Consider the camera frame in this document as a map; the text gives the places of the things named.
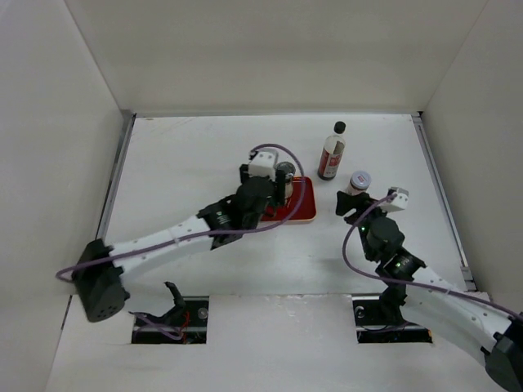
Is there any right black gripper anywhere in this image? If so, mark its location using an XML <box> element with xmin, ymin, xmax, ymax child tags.
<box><xmin>336</xmin><ymin>190</ymin><xmax>393</xmax><ymax>261</ymax></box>

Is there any silver-lid glass salt shaker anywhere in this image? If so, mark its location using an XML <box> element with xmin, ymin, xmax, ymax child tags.
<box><xmin>275</xmin><ymin>161</ymin><xmax>296</xmax><ymax>200</ymax></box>

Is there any white-lid seasoning jar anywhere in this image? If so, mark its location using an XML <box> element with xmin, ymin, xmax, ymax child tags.
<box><xmin>346</xmin><ymin>171</ymin><xmax>372</xmax><ymax>196</ymax></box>

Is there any soy sauce bottle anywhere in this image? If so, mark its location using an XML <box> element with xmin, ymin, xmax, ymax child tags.
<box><xmin>317</xmin><ymin>121</ymin><xmax>346</xmax><ymax>180</ymax></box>

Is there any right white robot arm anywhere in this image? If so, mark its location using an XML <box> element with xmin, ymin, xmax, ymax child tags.
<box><xmin>336</xmin><ymin>188</ymin><xmax>522</xmax><ymax>391</ymax></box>

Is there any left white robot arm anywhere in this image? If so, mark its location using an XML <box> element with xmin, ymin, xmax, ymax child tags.
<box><xmin>72</xmin><ymin>164</ymin><xmax>286</xmax><ymax>323</ymax></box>

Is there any red gold-rimmed tray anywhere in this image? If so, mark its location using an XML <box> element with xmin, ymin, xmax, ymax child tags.
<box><xmin>261</xmin><ymin>177</ymin><xmax>317</xmax><ymax>223</ymax></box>

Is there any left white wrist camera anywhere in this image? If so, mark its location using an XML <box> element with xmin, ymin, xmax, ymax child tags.
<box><xmin>248</xmin><ymin>148</ymin><xmax>279</xmax><ymax>181</ymax></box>

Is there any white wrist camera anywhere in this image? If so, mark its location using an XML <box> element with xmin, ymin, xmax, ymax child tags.
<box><xmin>248</xmin><ymin>148</ymin><xmax>279</xmax><ymax>181</ymax></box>
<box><xmin>382</xmin><ymin>187</ymin><xmax>409</xmax><ymax>213</ymax></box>

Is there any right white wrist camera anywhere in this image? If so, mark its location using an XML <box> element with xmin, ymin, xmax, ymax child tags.
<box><xmin>382</xmin><ymin>187</ymin><xmax>409</xmax><ymax>213</ymax></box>

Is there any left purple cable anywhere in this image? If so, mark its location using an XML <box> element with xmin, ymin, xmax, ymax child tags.
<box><xmin>56</xmin><ymin>142</ymin><xmax>307</xmax><ymax>283</ymax></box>

